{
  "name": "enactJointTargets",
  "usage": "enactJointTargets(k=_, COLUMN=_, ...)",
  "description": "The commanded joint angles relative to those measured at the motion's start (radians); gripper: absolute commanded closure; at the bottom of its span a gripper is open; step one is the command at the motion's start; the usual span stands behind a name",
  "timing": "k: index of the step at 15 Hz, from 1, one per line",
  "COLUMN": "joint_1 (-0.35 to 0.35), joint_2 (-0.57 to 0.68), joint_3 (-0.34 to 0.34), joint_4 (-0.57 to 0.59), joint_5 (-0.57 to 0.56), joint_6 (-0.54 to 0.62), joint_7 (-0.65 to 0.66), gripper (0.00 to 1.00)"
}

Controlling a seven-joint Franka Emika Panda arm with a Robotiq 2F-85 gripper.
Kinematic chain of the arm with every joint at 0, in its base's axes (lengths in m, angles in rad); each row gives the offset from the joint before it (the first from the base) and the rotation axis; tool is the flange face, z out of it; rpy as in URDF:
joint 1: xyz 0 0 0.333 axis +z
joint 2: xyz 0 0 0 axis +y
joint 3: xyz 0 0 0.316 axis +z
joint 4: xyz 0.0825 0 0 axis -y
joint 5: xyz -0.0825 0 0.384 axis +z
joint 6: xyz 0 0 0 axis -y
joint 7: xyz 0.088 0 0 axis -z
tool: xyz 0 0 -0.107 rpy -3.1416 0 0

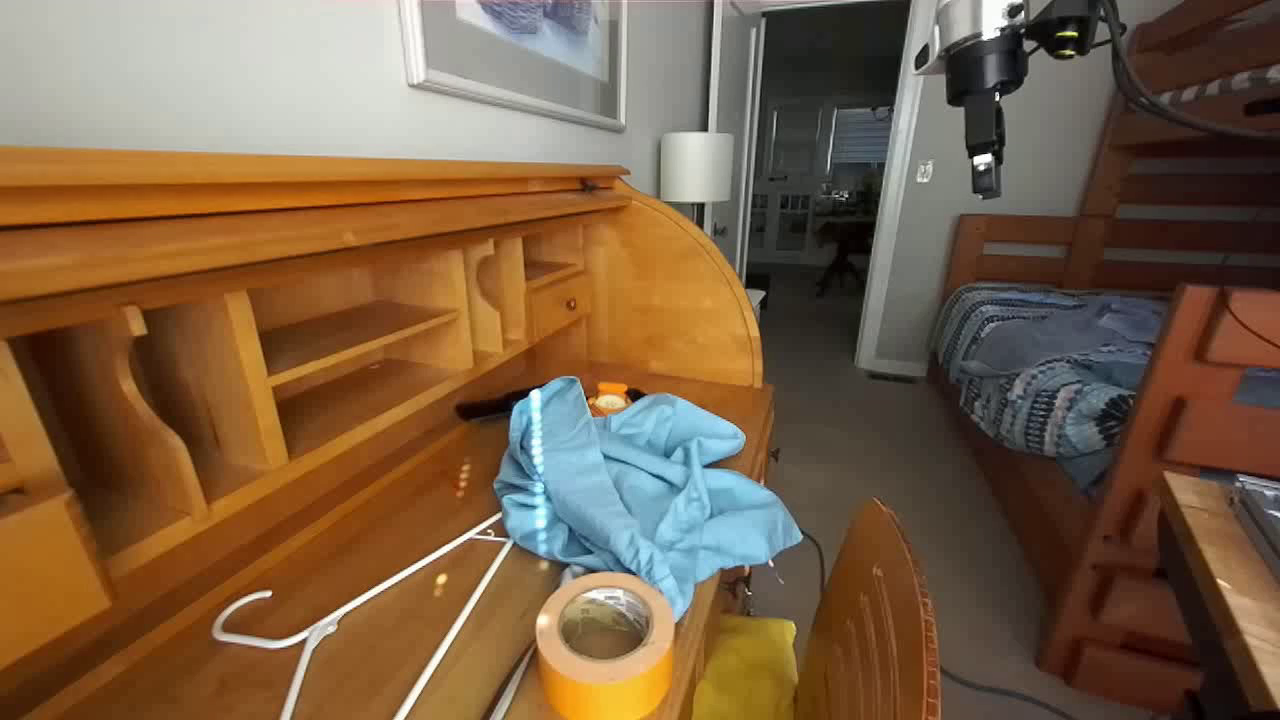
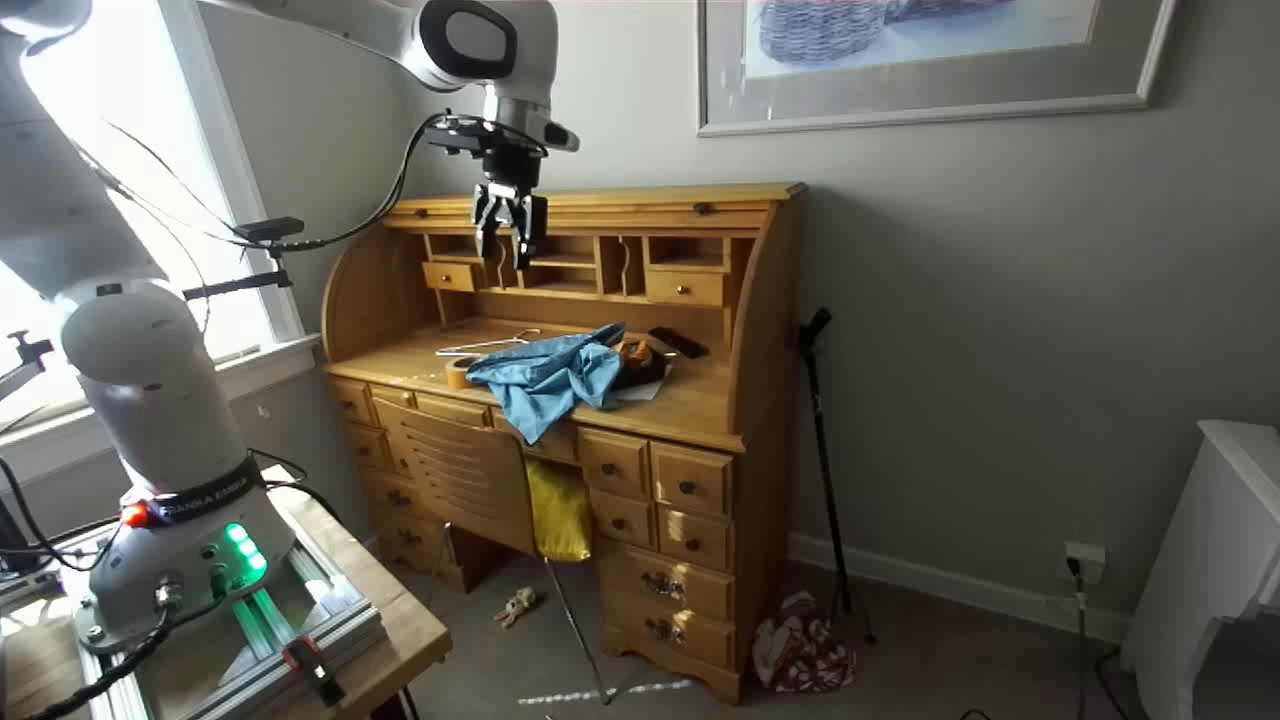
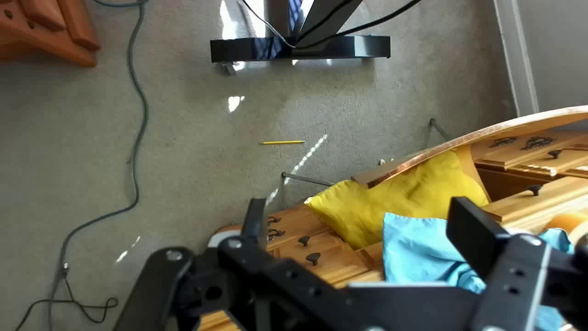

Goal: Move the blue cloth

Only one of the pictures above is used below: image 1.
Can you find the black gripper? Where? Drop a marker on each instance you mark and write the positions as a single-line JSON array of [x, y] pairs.
[[978, 76]]

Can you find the blue cloth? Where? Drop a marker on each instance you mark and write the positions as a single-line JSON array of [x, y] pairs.
[[641, 489]]

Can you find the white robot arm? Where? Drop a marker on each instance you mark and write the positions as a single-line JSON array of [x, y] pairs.
[[1060, 29]]

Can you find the yellow cloth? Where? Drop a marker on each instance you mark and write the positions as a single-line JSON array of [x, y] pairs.
[[748, 670]]

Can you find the wooden bunk bed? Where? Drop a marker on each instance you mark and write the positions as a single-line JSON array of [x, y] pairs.
[[1182, 205]]

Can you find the blue patterned blanket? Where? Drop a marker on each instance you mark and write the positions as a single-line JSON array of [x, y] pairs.
[[1046, 369]]

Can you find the wooden side table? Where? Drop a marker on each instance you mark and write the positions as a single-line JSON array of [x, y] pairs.
[[1228, 598]]

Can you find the orange small object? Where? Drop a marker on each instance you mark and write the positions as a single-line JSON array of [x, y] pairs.
[[610, 397]]

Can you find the wooden chair back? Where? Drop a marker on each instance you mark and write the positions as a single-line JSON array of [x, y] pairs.
[[874, 644]]

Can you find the orange tape roll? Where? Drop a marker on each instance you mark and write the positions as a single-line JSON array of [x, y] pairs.
[[606, 648]]

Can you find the wooden roll-top desk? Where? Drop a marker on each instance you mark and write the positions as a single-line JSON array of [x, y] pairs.
[[253, 406]]

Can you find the framed wall picture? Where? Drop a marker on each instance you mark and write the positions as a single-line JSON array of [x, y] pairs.
[[547, 59]]

